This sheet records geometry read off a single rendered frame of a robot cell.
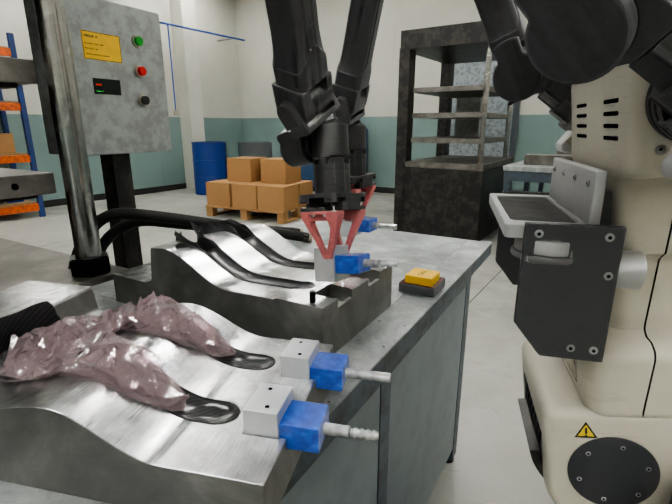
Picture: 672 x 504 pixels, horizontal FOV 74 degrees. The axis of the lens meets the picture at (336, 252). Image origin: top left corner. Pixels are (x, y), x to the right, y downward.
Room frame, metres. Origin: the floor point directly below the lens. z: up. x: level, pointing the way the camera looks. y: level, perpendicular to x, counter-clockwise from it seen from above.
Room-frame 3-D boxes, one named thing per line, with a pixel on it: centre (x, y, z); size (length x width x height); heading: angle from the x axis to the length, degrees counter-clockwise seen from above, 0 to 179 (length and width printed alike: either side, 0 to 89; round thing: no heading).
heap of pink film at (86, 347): (0.50, 0.27, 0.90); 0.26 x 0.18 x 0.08; 77
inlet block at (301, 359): (0.49, 0.00, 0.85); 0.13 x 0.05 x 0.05; 77
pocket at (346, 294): (0.68, 0.00, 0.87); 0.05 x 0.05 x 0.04; 60
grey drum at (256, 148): (7.86, 1.39, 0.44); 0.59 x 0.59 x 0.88
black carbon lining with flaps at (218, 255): (0.83, 0.16, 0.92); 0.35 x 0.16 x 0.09; 60
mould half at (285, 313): (0.84, 0.17, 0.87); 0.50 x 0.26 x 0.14; 60
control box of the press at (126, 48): (1.38, 0.67, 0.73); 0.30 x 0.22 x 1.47; 150
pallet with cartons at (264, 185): (5.92, 1.00, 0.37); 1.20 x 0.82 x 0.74; 64
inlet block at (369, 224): (0.97, -0.07, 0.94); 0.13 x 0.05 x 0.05; 59
